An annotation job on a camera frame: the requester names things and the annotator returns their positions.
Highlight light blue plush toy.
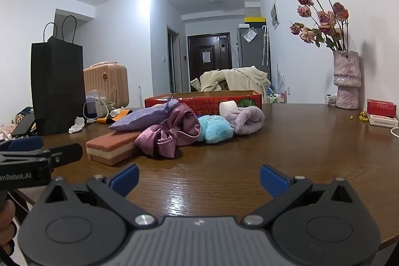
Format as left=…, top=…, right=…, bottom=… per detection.
left=197, top=115, right=234, bottom=144

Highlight brown and pink striped sponge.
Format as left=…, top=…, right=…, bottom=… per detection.
left=86, top=130, right=143, bottom=167

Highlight grey door frame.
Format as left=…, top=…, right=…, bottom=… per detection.
left=166, top=25, right=182, bottom=94

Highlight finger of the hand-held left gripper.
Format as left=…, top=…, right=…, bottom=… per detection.
left=47, top=143, right=83, bottom=171
left=0, top=136, right=44, bottom=154

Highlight wall picture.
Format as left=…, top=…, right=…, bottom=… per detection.
left=271, top=0, right=280, bottom=30

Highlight small white box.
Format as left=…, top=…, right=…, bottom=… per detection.
left=368, top=113, right=399, bottom=127

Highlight dark pouch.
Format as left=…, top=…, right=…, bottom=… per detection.
left=11, top=107, right=37, bottom=137

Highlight person's left hand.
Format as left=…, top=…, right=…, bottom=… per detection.
left=0, top=200, right=17, bottom=254

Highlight dried pink roses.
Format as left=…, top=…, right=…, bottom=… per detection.
left=290, top=0, right=350, bottom=51

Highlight black paper bag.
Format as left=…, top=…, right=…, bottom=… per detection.
left=30, top=15, right=87, bottom=136

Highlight dark brown door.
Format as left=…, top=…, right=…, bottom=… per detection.
left=187, top=33, right=231, bottom=83

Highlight orange cloth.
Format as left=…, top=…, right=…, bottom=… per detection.
left=97, top=108, right=133, bottom=124

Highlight red cardboard box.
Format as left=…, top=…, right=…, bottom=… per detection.
left=144, top=89, right=263, bottom=112

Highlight grey cabinet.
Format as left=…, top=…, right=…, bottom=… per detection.
left=236, top=24, right=271, bottom=80

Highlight pink suitcase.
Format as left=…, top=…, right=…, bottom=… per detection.
left=83, top=61, right=129, bottom=107

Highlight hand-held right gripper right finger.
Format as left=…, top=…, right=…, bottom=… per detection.
left=241, top=164, right=364, bottom=227

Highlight white charger with cable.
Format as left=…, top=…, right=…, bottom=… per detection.
left=83, top=98, right=113, bottom=124

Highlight white crumpled sock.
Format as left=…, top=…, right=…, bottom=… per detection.
left=69, top=116, right=86, bottom=134

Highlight beige coat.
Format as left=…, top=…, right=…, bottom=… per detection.
left=190, top=66, right=271, bottom=103

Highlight lavender towel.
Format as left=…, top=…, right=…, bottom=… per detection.
left=224, top=106, right=265, bottom=137

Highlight purple satin bow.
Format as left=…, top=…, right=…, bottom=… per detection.
left=134, top=103, right=202, bottom=159

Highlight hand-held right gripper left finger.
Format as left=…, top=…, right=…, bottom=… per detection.
left=38, top=164, right=158, bottom=228

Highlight clear umbrella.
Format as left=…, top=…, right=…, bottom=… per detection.
left=262, top=24, right=269, bottom=66

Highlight blue and white packet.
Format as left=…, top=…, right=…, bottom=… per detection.
left=84, top=91, right=108, bottom=117

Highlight pink textured vase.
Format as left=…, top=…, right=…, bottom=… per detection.
left=332, top=50, right=362, bottom=110

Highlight yellow box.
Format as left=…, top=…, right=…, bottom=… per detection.
left=244, top=17, right=266, bottom=29

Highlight lavender fabric pouch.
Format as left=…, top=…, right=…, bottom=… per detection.
left=109, top=93, right=181, bottom=131

